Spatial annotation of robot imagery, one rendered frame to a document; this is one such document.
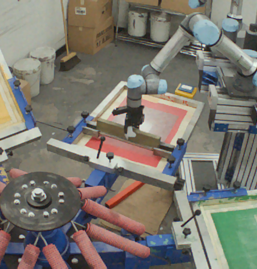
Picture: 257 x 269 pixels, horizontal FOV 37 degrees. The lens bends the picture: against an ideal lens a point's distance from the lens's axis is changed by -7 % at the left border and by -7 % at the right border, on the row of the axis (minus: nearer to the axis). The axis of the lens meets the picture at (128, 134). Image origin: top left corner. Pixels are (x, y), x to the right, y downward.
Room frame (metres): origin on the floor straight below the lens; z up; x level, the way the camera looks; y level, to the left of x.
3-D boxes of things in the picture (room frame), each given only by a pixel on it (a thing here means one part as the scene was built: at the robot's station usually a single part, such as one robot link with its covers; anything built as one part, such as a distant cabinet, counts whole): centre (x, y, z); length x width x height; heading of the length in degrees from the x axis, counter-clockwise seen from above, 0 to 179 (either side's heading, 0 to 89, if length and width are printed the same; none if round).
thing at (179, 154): (1.64, -0.25, 0.98); 0.30 x 0.05 x 0.07; 160
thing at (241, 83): (2.02, -0.65, 1.31); 0.15 x 0.15 x 0.10
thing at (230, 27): (2.52, -0.63, 1.42); 0.13 x 0.12 x 0.14; 156
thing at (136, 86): (1.76, -0.02, 1.33); 0.09 x 0.08 x 0.11; 101
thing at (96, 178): (1.44, 0.13, 1.02); 0.17 x 0.06 x 0.05; 160
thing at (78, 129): (1.83, 0.28, 0.98); 0.30 x 0.05 x 0.07; 160
